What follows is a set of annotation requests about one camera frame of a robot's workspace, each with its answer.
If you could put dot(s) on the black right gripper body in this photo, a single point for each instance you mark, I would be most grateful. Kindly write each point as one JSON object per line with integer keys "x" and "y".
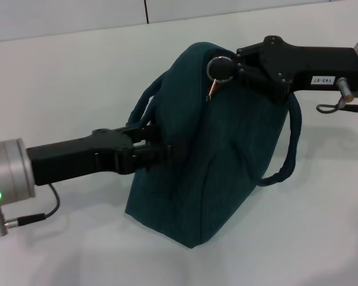
{"x": 301, "y": 68}

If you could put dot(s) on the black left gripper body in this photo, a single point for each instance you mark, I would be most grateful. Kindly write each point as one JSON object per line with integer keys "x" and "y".
{"x": 83, "y": 155}

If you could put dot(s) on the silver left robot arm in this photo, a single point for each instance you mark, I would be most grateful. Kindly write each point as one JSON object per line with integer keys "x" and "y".
{"x": 7, "y": 175}

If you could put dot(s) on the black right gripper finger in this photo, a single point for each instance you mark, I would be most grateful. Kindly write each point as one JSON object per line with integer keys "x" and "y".
{"x": 253, "y": 80}
{"x": 250, "y": 52}

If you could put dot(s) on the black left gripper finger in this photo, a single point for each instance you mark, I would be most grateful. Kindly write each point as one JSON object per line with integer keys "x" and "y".
{"x": 158, "y": 155}
{"x": 146, "y": 132}

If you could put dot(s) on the teal insulated lunch bag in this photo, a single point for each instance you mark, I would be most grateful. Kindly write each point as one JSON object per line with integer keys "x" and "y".
{"x": 214, "y": 149}

